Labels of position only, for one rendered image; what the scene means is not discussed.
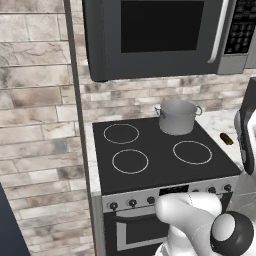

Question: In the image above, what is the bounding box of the dark grey vertical trim strip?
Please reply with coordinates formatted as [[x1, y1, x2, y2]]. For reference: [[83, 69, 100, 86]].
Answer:
[[62, 0, 96, 256]]

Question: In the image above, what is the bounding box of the black glass oven door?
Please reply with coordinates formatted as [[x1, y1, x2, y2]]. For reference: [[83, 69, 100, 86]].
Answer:
[[102, 192, 234, 256]]

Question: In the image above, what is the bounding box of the dark grey microwave door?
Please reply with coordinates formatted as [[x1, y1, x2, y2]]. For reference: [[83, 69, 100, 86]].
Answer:
[[81, 0, 232, 83]]

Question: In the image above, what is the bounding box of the dark oven door handle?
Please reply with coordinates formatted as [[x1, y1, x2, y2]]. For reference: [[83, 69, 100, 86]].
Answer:
[[110, 212, 160, 225]]

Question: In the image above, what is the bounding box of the brown sweet potato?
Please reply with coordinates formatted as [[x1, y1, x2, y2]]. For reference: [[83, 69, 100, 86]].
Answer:
[[219, 132, 235, 146]]

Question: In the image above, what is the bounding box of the black and grey microwave oven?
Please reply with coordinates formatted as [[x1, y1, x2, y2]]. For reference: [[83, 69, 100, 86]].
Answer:
[[81, 0, 256, 83]]

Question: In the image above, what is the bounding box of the black top steel stove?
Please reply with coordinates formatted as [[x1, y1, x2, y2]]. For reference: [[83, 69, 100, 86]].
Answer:
[[91, 115, 243, 256]]

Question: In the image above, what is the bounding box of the grey steel pot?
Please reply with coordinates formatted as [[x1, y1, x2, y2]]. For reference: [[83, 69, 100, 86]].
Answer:
[[154, 99, 204, 136]]

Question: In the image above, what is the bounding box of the dark blue cabinet side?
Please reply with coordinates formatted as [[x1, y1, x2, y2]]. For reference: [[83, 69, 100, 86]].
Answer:
[[0, 182, 32, 256]]

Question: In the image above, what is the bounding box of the white microwave door handle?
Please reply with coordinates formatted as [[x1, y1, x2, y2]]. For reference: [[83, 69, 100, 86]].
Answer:
[[207, 0, 231, 64]]

